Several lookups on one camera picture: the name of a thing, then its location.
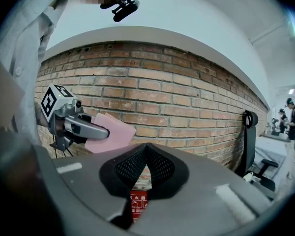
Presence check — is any red fire extinguisher box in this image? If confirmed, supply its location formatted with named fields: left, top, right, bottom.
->
left=129, top=190, right=148, bottom=222

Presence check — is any black head-mounted camera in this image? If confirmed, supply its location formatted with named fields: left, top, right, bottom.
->
left=100, top=0, right=140, bottom=23

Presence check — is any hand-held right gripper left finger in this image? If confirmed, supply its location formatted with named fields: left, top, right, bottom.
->
left=35, top=143, right=148, bottom=231

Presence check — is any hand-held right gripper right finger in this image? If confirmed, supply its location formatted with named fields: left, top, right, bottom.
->
left=127, top=143, right=278, bottom=236

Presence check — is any person in white shirt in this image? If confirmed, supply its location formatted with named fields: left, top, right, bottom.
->
left=0, top=0, right=67, bottom=145

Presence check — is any pink cloth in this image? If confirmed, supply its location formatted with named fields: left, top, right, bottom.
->
left=85, top=112, right=137, bottom=154

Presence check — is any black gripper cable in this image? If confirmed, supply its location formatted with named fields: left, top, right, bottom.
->
left=53, top=134, right=74, bottom=157

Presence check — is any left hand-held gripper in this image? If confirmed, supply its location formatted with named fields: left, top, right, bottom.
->
left=40, top=84, right=111, bottom=152

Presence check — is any black office chair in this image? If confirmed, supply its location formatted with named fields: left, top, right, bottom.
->
left=235, top=109, right=280, bottom=194

